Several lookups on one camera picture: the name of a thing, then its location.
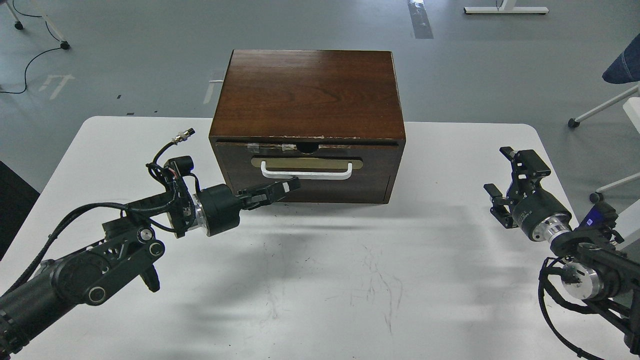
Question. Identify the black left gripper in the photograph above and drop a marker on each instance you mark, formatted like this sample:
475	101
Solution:
221	207

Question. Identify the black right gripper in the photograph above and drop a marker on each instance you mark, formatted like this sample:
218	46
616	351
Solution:
539	215

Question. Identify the wooden drawer with white handle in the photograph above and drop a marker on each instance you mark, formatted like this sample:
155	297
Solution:
359	174

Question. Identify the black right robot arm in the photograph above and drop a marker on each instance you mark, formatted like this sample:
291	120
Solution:
587	274

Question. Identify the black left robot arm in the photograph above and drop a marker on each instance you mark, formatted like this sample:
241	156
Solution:
50	288

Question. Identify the dark wooden cabinet box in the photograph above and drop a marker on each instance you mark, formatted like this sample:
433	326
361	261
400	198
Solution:
309	98

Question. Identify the white office chair base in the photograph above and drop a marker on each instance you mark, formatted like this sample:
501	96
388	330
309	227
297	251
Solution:
601	150

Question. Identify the blue jeans knee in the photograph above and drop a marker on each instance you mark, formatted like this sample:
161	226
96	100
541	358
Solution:
625	69

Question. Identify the white desk leg base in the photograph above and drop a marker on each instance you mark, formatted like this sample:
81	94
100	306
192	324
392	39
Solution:
505	7

